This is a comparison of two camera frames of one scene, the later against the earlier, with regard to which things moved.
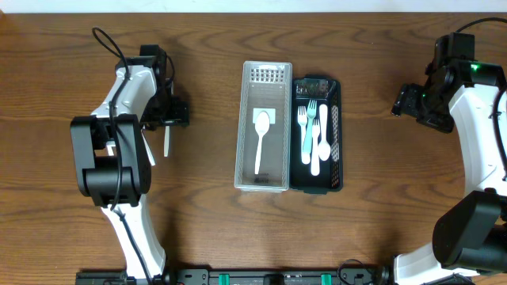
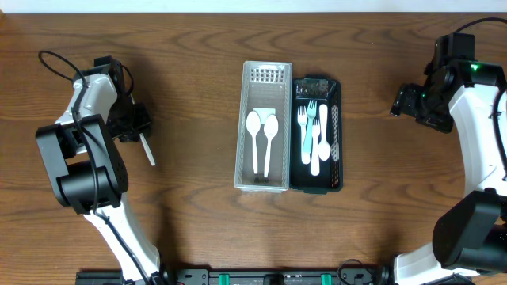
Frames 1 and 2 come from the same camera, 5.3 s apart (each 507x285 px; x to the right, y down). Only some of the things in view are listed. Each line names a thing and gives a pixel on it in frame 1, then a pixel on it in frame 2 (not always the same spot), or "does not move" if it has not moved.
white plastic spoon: (166, 141) to (253, 123)
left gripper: (179, 113) to (143, 123)
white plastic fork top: (303, 119) does not move
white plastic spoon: (262, 123) to (271, 126)
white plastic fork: (311, 110) does not move
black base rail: (219, 276) does not move
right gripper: (406, 102) does not move
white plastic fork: (324, 148) does not move
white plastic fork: (314, 165) does not move
